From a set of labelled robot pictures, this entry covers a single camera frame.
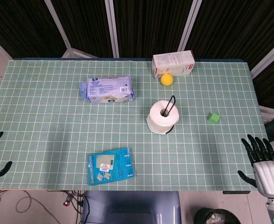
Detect black floor cable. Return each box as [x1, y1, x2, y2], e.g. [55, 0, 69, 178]
[77, 190, 91, 224]

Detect grey floor cable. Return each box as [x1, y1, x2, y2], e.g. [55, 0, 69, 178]
[15, 190, 60, 224]

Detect black table control panel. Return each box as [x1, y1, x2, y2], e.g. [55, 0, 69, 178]
[222, 190, 251, 195]

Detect white toilet paper roll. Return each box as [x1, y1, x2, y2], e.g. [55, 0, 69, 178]
[146, 100, 180, 135]

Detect green cube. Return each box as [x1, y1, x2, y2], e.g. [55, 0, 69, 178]
[207, 112, 221, 124]

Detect blue printed package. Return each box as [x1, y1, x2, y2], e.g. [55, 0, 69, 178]
[87, 147, 136, 186]

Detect dark folding partition screen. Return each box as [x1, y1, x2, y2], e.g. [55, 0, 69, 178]
[0, 0, 274, 123]

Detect yellow ball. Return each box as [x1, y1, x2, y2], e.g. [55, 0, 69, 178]
[160, 73, 174, 87]

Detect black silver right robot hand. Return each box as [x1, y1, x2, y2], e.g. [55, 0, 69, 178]
[237, 134, 274, 199]

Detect green grid tablecloth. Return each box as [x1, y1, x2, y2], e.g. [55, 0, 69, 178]
[0, 59, 274, 191]

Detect white cardboard box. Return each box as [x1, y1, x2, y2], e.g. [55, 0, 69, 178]
[151, 49, 196, 79]

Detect black wire roll holder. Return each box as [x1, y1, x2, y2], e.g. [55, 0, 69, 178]
[162, 95, 176, 135]

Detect black trash bin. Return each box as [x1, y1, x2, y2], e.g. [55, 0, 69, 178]
[193, 207, 241, 224]

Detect purple wet wipes pack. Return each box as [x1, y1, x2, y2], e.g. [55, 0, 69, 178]
[78, 74, 137, 104]

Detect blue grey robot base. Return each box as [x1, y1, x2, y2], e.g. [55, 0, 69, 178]
[81, 190, 182, 224]

